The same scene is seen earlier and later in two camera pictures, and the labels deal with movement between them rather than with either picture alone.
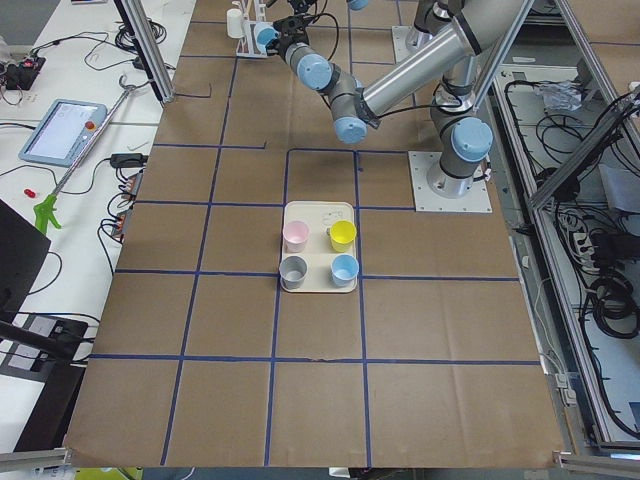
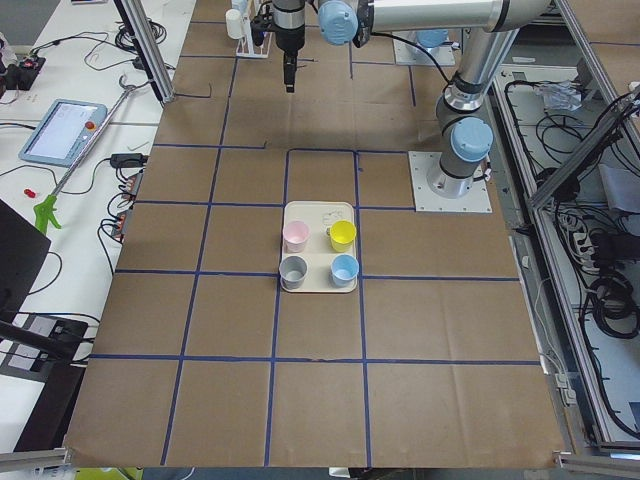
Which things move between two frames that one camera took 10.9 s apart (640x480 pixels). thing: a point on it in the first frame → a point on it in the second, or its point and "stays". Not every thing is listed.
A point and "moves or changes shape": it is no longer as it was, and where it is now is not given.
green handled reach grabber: x=47 y=208 stays
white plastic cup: x=234 y=25 stays
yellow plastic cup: x=342 y=235 stays
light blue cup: x=264 y=32 moves or changes shape
